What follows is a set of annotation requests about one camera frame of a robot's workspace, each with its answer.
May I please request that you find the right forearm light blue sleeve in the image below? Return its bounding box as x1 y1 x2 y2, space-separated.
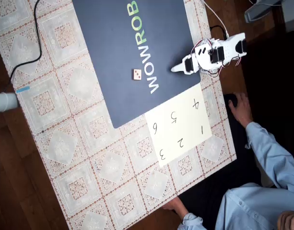
245 121 294 192

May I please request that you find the left forearm light blue sleeve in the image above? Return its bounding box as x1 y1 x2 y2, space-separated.
179 212 205 230

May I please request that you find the person's right hand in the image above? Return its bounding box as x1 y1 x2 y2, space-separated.
228 92 254 129

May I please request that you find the person's left hand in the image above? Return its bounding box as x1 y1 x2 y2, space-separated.
162 196 188 220

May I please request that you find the black object under hand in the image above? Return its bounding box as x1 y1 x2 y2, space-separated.
224 93 239 107

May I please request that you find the cream paper sheet with numbers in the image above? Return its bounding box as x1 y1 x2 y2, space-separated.
144 85 213 168

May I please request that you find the dark blue WOWROBO mat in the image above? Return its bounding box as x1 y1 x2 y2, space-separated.
71 0 201 129

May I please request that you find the grey stand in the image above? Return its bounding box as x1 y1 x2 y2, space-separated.
244 0 283 23

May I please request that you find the light grey box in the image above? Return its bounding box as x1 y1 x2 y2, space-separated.
280 0 294 33

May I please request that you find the white lace tablecloth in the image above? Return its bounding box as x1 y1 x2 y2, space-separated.
0 0 237 230

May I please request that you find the person in light blue shirt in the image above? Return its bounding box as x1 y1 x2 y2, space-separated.
215 182 294 230

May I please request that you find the white plastic tube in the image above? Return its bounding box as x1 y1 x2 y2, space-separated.
0 92 19 114

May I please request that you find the red white wrist servo wire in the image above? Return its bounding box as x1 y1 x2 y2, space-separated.
190 38 214 56

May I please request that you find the red white lower servo wire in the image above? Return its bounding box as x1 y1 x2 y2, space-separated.
221 53 242 70

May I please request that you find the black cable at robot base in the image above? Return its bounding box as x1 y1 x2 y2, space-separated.
210 25 228 39

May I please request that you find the white power cable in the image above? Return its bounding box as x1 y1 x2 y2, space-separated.
202 0 231 39

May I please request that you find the long black cable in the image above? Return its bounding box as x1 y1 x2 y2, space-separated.
2 0 43 94

